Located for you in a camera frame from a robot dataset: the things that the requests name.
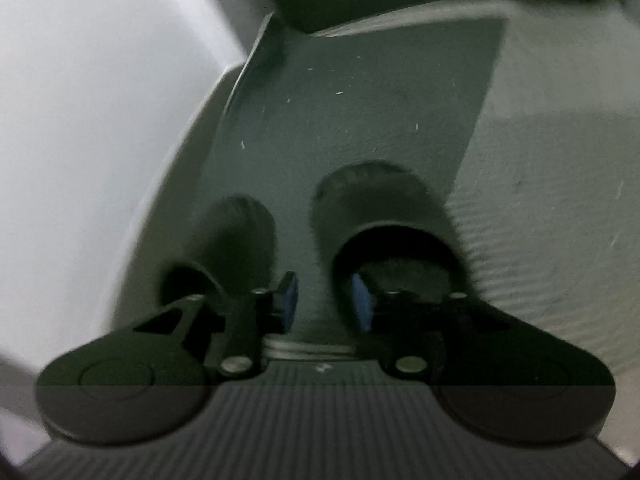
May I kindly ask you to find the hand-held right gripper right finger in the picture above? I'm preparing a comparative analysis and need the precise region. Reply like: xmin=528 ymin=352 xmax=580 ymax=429
xmin=350 ymin=272 xmax=506 ymax=376

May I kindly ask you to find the black slide sandal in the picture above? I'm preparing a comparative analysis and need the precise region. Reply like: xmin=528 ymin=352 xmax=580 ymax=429
xmin=159 ymin=195 xmax=279 ymax=313
xmin=310 ymin=160 xmax=483 ymax=341

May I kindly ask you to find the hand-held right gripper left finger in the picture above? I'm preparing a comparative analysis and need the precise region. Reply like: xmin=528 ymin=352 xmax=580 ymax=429
xmin=132 ymin=271 xmax=301 ymax=378

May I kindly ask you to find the grey patterned floor mat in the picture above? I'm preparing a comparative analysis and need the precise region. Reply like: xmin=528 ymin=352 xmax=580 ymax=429
xmin=107 ymin=10 xmax=640 ymax=376

